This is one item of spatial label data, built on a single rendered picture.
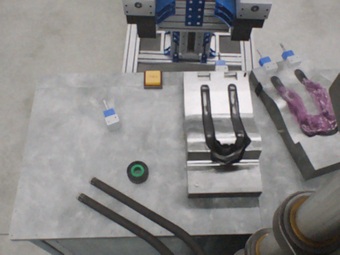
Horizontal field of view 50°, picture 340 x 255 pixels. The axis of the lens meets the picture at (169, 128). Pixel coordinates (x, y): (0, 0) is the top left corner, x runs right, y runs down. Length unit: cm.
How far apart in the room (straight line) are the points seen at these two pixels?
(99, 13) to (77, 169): 182
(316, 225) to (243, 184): 81
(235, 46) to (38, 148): 151
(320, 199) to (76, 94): 125
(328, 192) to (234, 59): 200
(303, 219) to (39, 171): 110
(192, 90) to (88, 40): 154
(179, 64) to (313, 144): 123
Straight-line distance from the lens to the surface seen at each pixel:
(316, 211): 51
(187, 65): 239
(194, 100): 143
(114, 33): 288
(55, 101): 160
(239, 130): 135
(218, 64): 160
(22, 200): 145
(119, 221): 128
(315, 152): 139
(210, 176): 132
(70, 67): 274
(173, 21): 189
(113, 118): 144
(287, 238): 59
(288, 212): 60
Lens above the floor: 209
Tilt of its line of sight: 62 degrees down
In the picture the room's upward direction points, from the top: straight up
